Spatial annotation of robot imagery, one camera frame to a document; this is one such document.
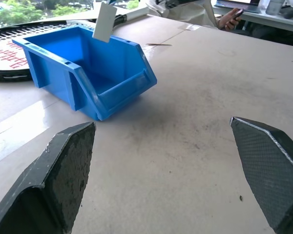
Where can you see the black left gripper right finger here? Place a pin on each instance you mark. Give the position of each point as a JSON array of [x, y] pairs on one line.
[[268, 170]]

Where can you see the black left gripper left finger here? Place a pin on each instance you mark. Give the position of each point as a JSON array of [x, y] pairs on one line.
[[51, 180]]

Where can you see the blue plastic storage bin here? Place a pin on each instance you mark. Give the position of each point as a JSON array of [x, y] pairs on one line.
[[92, 73]]

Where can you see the bystander bare hand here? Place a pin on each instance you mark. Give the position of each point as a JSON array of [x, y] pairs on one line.
[[228, 22]]

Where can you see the black tennis racket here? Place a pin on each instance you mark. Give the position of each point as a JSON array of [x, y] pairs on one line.
[[12, 51]]

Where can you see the white desk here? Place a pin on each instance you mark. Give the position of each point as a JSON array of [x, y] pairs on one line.
[[258, 18]]

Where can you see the dark smartphone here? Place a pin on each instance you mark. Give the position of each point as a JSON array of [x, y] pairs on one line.
[[236, 14]]

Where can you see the white card label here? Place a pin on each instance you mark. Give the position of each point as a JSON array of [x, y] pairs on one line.
[[104, 23]]

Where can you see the wooden stick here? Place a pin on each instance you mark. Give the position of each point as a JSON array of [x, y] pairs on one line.
[[159, 44]]

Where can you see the open laptop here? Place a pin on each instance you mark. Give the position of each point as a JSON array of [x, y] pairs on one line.
[[236, 5]]

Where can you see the bystander white shirt torso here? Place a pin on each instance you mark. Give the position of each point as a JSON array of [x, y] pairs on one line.
[[185, 12]]

